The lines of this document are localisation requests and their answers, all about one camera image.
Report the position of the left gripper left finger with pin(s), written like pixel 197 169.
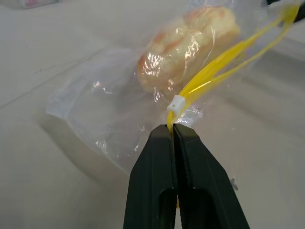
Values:
pixel 152 179

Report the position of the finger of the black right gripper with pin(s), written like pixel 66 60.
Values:
pixel 301 14

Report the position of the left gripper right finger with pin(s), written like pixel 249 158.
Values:
pixel 205 181

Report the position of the clear zip bag yellow seal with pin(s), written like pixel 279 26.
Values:
pixel 100 100

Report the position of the yellow bun toy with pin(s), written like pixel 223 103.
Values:
pixel 188 47

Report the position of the clear box of push pins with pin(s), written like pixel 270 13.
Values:
pixel 40 3

